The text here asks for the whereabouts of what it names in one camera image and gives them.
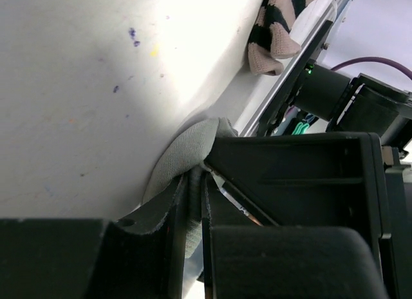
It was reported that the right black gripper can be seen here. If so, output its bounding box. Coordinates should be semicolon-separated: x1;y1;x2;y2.
205;133;411;247

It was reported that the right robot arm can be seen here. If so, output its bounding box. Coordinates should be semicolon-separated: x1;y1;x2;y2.
206;62;411;249

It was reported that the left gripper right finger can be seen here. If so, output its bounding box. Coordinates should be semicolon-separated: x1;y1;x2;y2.
201;176;388;298

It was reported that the brown striped sock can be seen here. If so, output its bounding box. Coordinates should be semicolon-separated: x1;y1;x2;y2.
247;0;315;76

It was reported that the aluminium frame rail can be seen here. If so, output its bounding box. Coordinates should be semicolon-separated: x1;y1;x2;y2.
233;0;350;137

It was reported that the grey sock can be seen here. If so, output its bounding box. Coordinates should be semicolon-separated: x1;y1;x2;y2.
142;117;238;258

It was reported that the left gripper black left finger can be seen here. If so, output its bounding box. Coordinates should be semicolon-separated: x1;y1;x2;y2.
1;175;188;298

